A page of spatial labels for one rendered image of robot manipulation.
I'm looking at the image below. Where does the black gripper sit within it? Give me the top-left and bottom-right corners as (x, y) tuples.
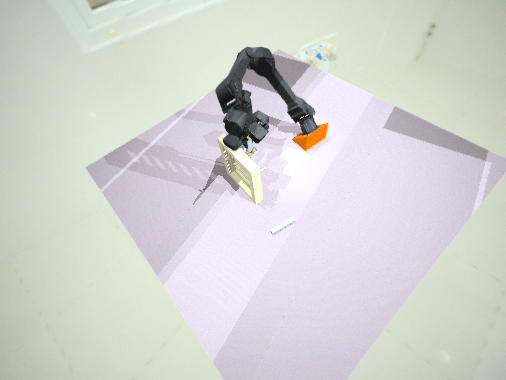
(223, 110), (269, 151)

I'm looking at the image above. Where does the beige slatted door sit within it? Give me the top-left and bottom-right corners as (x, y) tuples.
(217, 133), (266, 205)

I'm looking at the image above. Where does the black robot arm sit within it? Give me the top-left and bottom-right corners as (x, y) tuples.
(215, 47), (320, 144)

